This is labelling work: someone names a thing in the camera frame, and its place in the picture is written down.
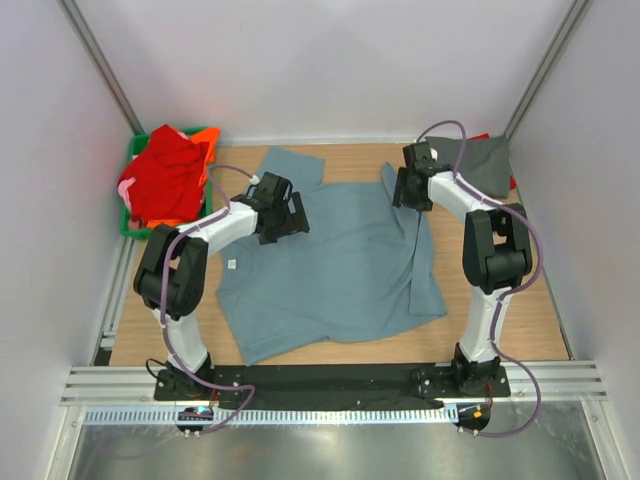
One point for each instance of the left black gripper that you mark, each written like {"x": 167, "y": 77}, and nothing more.
{"x": 295, "y": 222}

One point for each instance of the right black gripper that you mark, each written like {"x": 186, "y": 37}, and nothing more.
{"x": 401, "y": 196}

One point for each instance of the blue-grey t shirt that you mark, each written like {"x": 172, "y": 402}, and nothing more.
{"x": 363, "y": 272}

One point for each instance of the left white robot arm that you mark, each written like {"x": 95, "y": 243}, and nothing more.
{"x": 171, "y": 275}

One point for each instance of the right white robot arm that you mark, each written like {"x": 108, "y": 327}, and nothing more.
{"x": 496, "y": 256}

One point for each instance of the folded grey t shirt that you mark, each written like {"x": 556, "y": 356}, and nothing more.
{"x": 448, "y": 150}

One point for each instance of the folded red t shirt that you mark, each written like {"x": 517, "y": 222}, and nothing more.
{"x": 482, "y": 136}

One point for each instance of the red t shirt in bin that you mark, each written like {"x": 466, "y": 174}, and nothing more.
{"x": 160, "y": 175}

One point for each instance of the pink t shirt in bin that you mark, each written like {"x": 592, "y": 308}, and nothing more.
{"x": 123, "y": 191}

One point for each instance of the green plastic bin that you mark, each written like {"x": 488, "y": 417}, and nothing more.
{"x": 131, "y": 220}

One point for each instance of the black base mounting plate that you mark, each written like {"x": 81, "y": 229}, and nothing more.
{"x": 355, "y": 387}

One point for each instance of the white slotted cable duct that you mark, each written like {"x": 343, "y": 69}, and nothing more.
{"x": 200, "y": 415}

